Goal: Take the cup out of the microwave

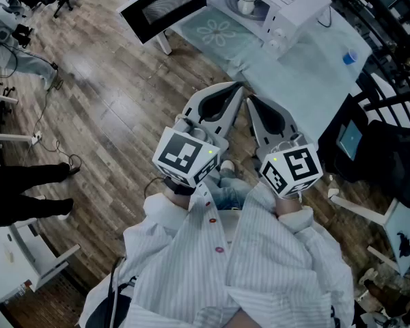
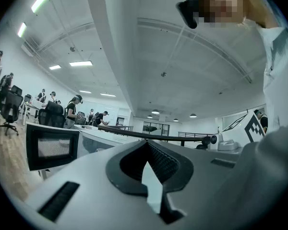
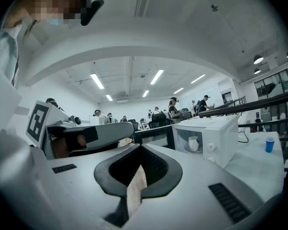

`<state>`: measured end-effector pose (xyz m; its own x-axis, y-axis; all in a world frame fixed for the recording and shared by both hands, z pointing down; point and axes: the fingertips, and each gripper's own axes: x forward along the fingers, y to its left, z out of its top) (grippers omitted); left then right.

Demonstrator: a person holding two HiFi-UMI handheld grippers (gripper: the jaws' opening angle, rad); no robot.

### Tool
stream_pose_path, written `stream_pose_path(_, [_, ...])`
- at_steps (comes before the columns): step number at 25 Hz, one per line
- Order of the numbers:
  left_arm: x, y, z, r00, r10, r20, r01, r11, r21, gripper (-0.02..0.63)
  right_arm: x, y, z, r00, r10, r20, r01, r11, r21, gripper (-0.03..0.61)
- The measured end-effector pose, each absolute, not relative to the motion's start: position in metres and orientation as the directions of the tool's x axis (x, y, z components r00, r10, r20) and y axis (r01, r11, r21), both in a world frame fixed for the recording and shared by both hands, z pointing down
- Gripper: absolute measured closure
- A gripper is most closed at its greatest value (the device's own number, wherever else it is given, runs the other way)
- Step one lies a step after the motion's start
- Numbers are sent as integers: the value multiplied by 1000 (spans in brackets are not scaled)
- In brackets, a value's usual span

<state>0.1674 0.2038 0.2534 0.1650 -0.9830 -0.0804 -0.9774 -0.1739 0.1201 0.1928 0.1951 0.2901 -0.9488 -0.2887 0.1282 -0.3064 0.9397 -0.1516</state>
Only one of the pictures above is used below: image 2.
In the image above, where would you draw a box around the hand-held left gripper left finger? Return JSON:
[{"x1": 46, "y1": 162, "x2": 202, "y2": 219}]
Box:
[{"x1": 24, "y1": 139, "x2": 164, "y2": 230}]

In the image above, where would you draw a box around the black head-mounted camera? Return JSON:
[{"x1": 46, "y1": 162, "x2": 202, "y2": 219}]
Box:
[{"x1": 176, "y1": 0, "x2": 200, "y2": 30}]

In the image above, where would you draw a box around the person's striped shirt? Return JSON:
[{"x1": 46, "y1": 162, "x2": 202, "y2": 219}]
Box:
[{"x1": 242, "y1": 0, "x2": 288, "y2": 134}]

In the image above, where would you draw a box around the white microwave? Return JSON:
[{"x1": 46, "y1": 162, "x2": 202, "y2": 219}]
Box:
[{"x1": 25, "y1": 122, "x2": 144, "y2": 172}]

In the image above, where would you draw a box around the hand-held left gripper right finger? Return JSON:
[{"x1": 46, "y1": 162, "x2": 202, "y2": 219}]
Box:
[{"x1": 141, "y1": 139, "x2": 243, "y2": 230}]

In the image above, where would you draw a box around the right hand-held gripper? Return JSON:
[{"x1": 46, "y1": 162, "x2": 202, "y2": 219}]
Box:
[{"x1": 201, "y1": 110, "x2": 266, "y2": 151}]

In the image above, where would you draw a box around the person's right forearm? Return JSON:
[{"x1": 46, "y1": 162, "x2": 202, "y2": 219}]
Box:
[{"x1": 230, "y1": 126, "x2": 288, "y2": 230}]

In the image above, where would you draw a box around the black metal railing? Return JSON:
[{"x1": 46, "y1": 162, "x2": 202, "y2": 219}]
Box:
[{"x1": 97, "y1": 125, "x2": 212, "y2": 146}]

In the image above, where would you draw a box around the person's head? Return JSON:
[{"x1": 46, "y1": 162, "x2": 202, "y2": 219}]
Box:
[{"x1": 198, "y1": 0, "x2": 260, "y2": 27}]

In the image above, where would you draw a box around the black office chair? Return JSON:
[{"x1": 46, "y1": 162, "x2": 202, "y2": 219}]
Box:
[
  {"x1": 37, "y1": 101, "x2": 66, "y2": 129},
  {"x1": 0, "y1": 85, "x2": 24, "y2": 136}
]

